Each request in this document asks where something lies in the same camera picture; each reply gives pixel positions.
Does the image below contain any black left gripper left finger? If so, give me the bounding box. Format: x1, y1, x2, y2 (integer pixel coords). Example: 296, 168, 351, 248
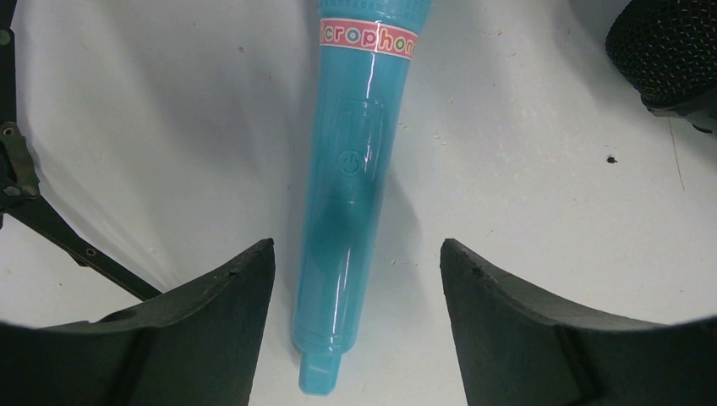
1, 239, 276, 405

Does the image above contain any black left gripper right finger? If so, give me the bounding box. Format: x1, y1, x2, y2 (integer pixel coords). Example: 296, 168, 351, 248
440, 239, 716, 405

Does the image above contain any black tripod mic stand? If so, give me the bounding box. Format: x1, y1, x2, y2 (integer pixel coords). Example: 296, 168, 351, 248
1, 1, 161, 301

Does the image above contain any blue toy microphone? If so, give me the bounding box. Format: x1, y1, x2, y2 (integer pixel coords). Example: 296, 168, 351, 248
292, 1, 432, 396

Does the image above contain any black microphone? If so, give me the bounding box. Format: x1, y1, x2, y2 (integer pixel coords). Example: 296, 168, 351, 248
605, 0, 716, 135

